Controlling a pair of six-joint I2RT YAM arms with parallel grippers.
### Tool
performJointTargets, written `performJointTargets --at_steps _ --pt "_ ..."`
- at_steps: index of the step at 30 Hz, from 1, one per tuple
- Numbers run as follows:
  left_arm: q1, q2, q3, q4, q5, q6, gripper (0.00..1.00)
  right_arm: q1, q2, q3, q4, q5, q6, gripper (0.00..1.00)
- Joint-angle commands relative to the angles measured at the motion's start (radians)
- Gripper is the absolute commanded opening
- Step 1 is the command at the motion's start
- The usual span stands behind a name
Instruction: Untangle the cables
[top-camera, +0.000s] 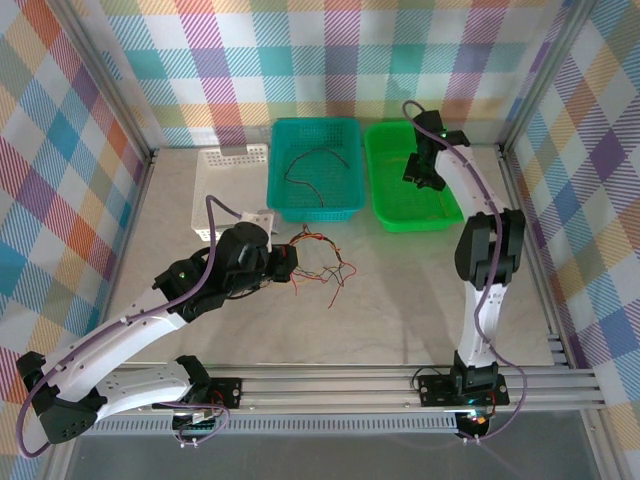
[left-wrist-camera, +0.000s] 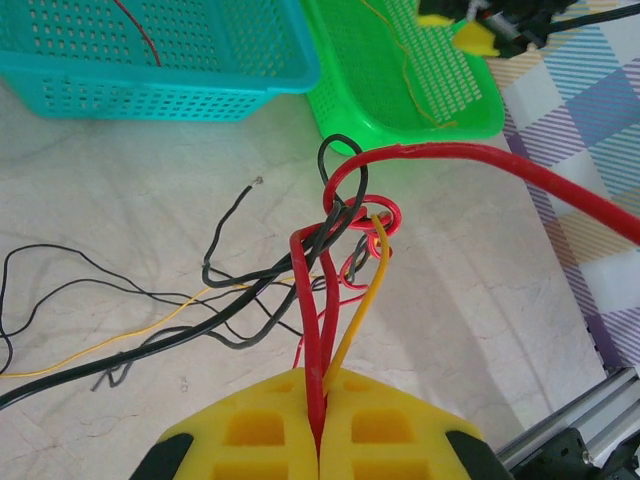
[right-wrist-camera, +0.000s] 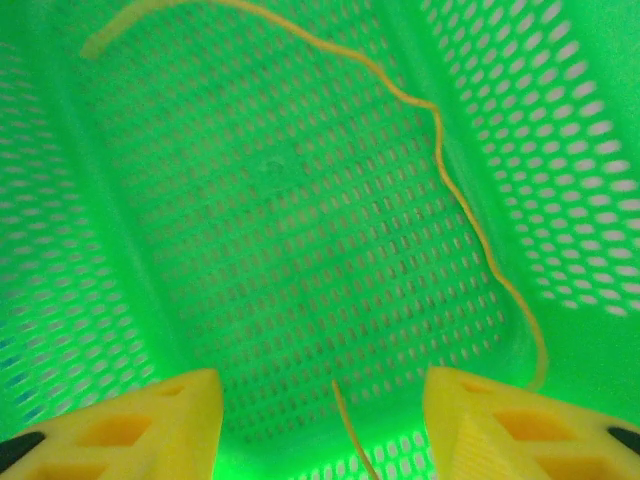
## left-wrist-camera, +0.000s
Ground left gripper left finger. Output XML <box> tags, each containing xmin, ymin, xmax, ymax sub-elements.
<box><xmin>128</xmin><ymin>368</ymin><xmax>321</xmax><ymax>480</ymax></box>

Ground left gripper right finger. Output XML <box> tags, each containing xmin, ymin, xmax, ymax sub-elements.
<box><xmin>317</xmin><ymin>367</ymin><xmax>516</xmax><ymax>480</ymax></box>

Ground thick red cable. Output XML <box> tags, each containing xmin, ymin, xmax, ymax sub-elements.
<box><xmin>322</xmin><ymin>249</ymin><xmax>344</xmax><ymax>371</ymax></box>
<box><xmin>290</xmin><ymin>222</ymin><xmax>326</xmax><ymax>451</ymax></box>
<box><xmin>322</xmin><ymin>141</ymin><xmax>640</xmax><ymax>247</ymax></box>

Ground thick yellow cable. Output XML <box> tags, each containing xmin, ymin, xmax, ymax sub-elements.
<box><xmin>322</xmin><ymin>212</ymin><xmax>394</xmax><ymax>396</ymax></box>

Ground thick black cable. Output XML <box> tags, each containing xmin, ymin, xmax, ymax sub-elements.
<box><xmin>0</xmin><ymin>133</ymin><xmax>371</xmax><ymax>412</ymax></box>

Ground medium black cable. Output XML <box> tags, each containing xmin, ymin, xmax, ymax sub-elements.
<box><xmin>201</xmin><ymin>175</ymin><xmax>321</xmax><ymax>289</ymax></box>

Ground thin red cable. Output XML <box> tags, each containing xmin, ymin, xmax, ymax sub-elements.
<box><xmin>339</xmin><ymin>194</ymin><xmax>402</xmax><ymax>306</ymax></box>
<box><xmin>112</xmin><ymin>0</ymin><xmax>164</xmax><ymax>69</ymax></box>

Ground green plastic basket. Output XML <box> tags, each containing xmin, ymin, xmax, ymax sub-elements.
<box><xmin>299</xmin><ymin>0</ymin><xmax>505</xmax><ymax>157</ymax></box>

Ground teal plastic basket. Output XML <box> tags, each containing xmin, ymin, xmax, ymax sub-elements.
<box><xmin>0</xmin><ymin>0</ymin><xmax>322</xmax><ymax>124</ymax></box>

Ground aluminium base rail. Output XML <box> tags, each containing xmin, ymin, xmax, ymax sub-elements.
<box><xmin>497</xmin><ymin>367</ymin><xmax>640</xmax><ymax>471</ymax></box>

